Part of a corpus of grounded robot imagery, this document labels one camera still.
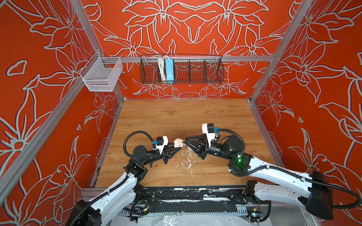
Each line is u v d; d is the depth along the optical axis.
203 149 0.53
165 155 0.62
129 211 0.60
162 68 0.90
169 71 0.90
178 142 0.67
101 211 0.42
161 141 0.59
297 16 0.74
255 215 0.69
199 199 0.73
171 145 0.68
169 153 0.64
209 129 0.52
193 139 0.58
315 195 0.39
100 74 0.93
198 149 0.56
